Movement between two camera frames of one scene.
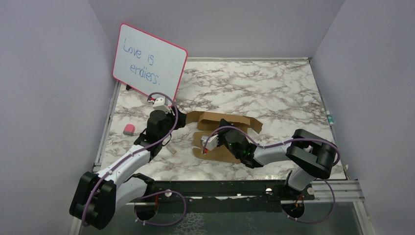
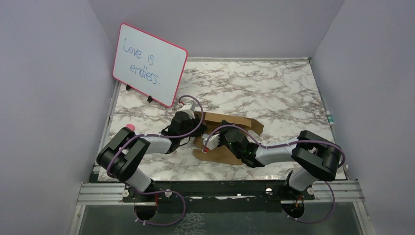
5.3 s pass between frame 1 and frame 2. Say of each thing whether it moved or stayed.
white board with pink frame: stayed
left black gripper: moved
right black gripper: stayed
